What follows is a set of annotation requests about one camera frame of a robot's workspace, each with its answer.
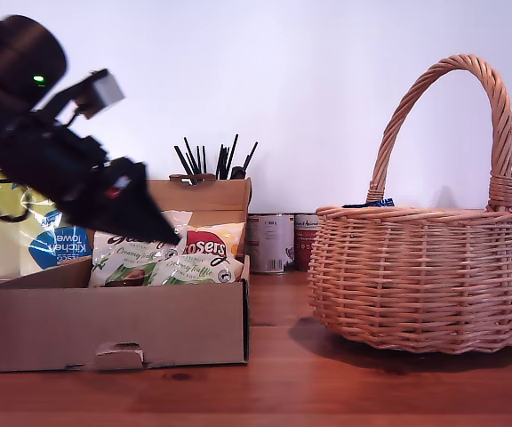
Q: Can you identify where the red labelled tin can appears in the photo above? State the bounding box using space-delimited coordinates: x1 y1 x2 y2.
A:
293 213 319 272

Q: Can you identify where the kitchen towel roll pack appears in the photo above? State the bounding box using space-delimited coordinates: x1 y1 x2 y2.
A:
0 168 97 279

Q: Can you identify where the brown cardboard box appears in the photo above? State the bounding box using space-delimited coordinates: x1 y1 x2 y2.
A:
0 173 253 374

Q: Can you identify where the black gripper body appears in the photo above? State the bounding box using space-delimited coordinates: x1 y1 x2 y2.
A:
0 113 108 222

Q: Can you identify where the red Maltesers bunnies bag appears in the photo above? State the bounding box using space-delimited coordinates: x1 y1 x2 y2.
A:
184 221 246 263

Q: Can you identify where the woven wicker basket with handle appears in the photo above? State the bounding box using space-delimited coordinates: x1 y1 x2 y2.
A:
307 53 512 356

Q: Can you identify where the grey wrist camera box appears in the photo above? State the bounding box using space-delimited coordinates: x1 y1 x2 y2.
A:
33 68 126 122

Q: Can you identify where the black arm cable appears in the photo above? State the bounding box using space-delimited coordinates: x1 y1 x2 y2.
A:
0 175 33 223

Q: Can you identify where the white labelled tin can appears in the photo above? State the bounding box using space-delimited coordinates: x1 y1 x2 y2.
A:
246 213 296 274

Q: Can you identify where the white Galaxy truffle egg bag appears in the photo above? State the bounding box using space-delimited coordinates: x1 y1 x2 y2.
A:
148 254 244 286
88 210 194 288

